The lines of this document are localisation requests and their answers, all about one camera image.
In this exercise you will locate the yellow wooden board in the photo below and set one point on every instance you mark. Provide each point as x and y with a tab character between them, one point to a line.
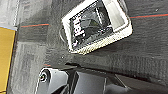
6	56

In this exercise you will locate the black printed bag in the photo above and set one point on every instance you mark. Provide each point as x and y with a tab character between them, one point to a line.
90	25

